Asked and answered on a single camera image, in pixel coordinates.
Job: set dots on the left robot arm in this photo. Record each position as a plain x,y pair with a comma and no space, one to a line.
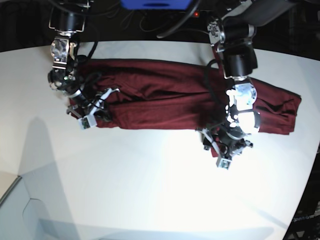
252,106

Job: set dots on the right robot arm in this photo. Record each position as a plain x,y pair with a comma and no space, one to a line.
68,19

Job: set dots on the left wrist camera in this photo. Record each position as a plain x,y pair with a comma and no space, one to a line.
223,163

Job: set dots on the black power strip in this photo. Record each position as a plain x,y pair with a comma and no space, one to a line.
201,13

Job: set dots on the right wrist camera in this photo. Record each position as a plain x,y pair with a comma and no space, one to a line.
87,122

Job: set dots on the blue box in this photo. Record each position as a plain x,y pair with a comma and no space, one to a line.
155,4

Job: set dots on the dark red t-shirt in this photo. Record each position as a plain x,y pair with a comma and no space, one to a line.
157,95

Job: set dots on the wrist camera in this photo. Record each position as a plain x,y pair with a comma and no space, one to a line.
87,122
223,163

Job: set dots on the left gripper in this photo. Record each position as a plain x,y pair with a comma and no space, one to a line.
224,143

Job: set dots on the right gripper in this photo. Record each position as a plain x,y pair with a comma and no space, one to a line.
86,101

